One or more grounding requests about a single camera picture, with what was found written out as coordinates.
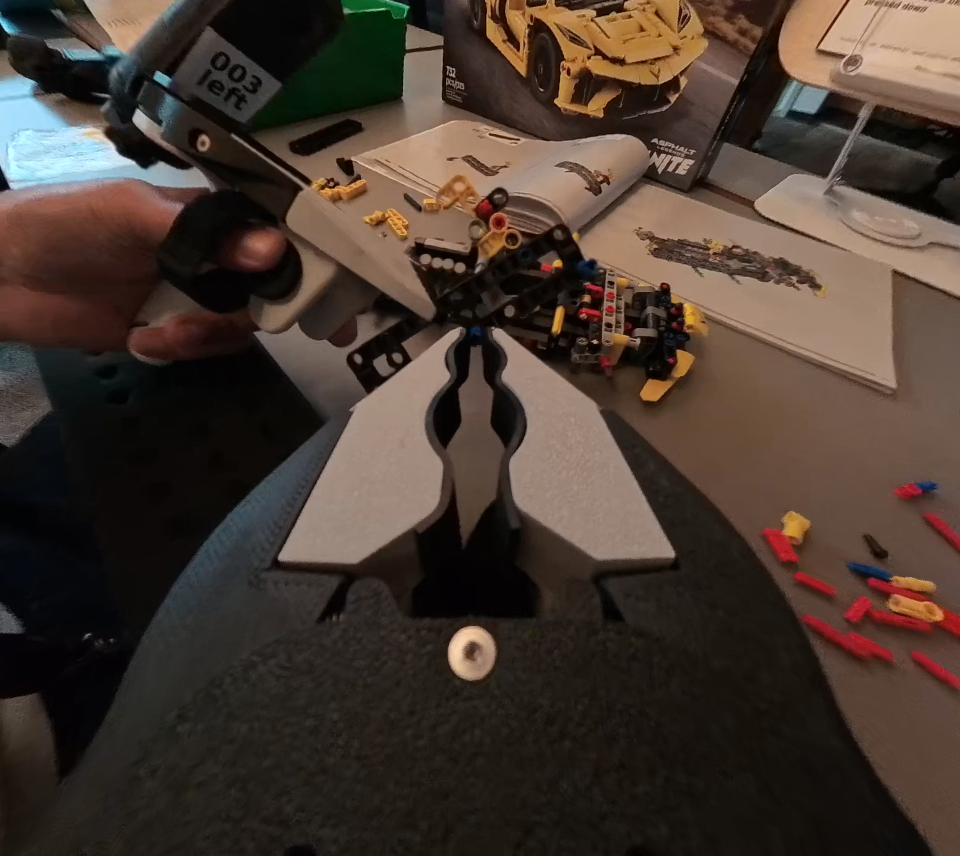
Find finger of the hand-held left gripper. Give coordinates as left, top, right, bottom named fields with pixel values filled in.
left=288, top=177, right=440, bottom=326

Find open instruction booklet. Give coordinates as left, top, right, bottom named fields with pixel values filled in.
left=351, top=119, right=897, bottom=394

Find clear plastic bag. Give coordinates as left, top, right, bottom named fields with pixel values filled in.
left=6, top=127, right=130, bottom=188

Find white paper sheet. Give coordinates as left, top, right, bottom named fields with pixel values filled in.
left=82, top=0, right=192, bottom=53

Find black mesh-back office chair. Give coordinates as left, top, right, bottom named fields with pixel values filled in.
left=0, top=338, right=327, bottom=782

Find green plastic bin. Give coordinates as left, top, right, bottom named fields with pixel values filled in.
left=101, top=0, right=410, bottom=130

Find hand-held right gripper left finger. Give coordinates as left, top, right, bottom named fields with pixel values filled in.
left=277, top=329, right=470, bottom=616

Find black lego frame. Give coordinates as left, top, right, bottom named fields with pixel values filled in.
left=346, top=224, right=588, bottom=392

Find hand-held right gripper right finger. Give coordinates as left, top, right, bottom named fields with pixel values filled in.
left=480, top=329, right=678, bottom=616

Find scattered small lego pins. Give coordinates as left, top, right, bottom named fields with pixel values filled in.
left=761, top=479, right=960, bottom=692

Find yellow lego connector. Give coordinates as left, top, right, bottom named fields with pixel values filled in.
left=422, top=175, right=479, bottom=213

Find black lego beam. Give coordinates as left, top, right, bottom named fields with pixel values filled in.
left=288, top=118, right=363, bottom=156

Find wooden white document stand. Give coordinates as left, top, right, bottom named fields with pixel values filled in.
left=753, top=0, right=960, bottom=298

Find partly built lego chassis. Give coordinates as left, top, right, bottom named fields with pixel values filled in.
left=408, top=233, right=710, bottom=403

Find person's left hand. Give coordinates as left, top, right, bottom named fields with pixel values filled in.
left=0, top=179, right=290, bottom=366

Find small yellow lego assembly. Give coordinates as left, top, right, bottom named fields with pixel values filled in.
left=466, top=187, right=525, bottom=261

